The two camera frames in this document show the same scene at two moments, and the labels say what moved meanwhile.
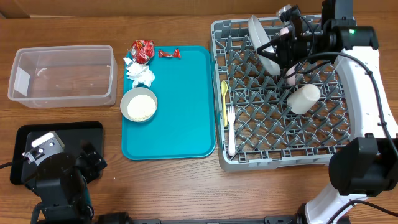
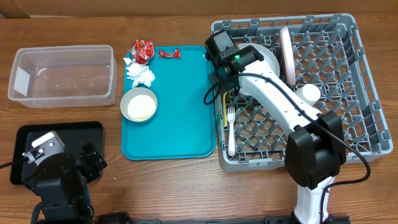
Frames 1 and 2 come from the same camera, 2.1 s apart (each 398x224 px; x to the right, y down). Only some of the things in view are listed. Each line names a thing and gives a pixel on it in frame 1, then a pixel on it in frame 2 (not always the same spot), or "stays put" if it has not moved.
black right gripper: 286,56 → 225,85
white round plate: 260,38 → 263,54
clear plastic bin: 64,76 stays put
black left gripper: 90,170 stays put
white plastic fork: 231,143 stays put
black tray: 71,135 stays put
